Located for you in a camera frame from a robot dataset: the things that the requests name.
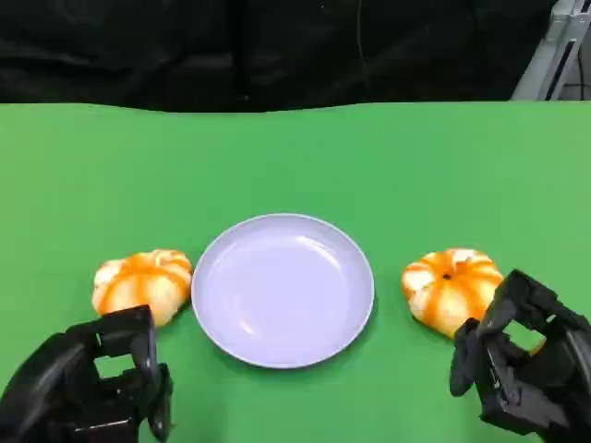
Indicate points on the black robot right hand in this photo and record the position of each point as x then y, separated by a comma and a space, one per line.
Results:
563, 369

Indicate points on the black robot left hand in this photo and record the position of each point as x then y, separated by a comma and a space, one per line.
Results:
51, 383

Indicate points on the orange white toy bread roll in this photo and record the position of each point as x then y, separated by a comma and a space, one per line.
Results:
448, 288
143, 283

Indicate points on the lilac plate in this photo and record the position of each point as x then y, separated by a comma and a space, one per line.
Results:
281, 290

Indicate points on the black backdrop curtain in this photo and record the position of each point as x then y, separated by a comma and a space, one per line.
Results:
184, 46

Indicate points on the grey metal frame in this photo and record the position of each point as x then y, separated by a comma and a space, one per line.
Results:
551, 60

